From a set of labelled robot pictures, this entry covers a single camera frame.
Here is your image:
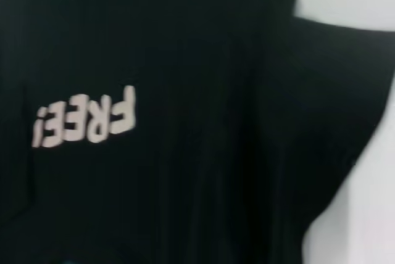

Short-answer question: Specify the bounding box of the black shirt with FREE print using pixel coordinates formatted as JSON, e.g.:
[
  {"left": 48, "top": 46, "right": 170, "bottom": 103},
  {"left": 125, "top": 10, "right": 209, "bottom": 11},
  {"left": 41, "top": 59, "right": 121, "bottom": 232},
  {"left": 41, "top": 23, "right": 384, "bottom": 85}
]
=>
[{"left": 0, "top": 0, "right": 395, "bottom": 264}]

